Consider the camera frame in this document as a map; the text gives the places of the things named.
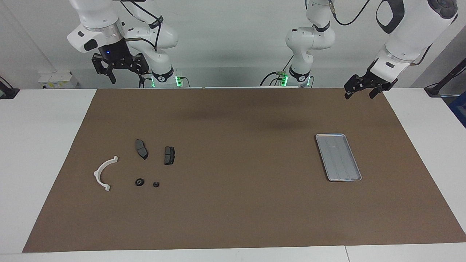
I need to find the white curved plastic bracket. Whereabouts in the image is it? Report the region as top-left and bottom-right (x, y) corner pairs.
(94, 156), (119, 192)

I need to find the silver metal tray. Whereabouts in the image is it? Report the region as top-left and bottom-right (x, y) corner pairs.
(315, 134), (362, 182)

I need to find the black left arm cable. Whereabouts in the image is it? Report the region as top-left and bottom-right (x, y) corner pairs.
(328, 0), (370, 27)

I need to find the black base cable bundle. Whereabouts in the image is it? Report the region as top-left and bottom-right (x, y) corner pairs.
(260, 55), (295, 87)

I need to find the black table clamp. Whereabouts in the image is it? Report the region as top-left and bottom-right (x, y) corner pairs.
(0, 76), (19, 99)

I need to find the blue box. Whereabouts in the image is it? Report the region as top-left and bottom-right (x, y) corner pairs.
(449, 91), (466, 128)

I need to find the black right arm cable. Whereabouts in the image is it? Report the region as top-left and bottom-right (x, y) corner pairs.
(118, 0), (163, 52)

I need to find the brown table mat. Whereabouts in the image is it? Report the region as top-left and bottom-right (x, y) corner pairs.
(23, 87), (466, 253)

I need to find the white wall socket box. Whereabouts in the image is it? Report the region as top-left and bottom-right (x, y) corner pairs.
(38, 71), (79, 89)

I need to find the tapered dark grey brake pad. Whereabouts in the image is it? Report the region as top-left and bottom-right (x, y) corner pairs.
(135, 139), (149, 160)

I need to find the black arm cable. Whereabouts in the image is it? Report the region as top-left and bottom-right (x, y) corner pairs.
(328, 0), (370, 27)
(118, 0), (163, 52)

